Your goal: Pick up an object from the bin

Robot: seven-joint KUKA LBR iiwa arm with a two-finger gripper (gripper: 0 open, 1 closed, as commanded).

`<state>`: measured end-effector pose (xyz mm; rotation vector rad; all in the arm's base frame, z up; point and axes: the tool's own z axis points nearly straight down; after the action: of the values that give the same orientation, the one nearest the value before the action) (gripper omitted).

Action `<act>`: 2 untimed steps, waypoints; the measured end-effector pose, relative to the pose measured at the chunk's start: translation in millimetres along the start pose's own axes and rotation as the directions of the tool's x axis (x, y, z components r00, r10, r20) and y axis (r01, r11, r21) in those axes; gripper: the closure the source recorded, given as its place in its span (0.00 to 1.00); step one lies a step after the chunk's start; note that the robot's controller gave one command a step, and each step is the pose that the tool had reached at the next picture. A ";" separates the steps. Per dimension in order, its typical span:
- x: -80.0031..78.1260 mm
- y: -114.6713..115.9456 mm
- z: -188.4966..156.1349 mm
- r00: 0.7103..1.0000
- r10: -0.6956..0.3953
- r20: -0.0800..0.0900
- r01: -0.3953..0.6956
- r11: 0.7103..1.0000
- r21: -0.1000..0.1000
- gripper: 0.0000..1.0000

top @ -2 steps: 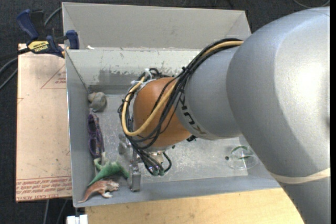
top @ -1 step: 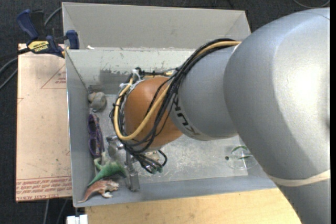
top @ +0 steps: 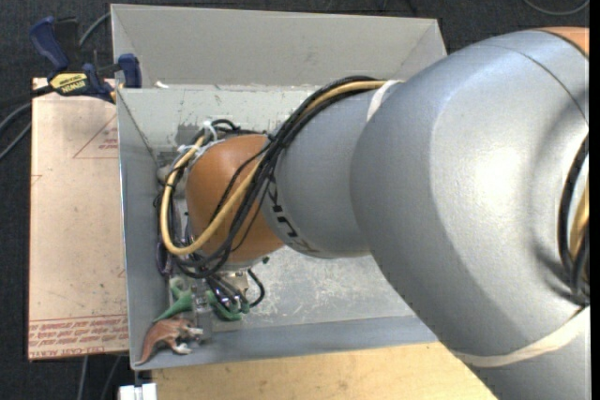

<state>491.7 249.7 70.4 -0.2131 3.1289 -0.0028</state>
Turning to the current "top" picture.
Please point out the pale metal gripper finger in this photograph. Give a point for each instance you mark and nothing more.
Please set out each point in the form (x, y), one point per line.
(205, 324)
(197, 299)

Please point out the green toy dinosaur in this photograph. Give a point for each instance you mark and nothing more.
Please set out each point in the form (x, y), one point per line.
(180, 305)

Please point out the brown toy dinosaur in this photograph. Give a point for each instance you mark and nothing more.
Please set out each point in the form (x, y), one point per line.
(164, 337)

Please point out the brown cardboard board red print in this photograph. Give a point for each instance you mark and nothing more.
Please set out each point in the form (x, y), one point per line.
(75, 211)

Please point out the grey metal bin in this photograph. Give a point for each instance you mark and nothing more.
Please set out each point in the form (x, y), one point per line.
(262, 47)

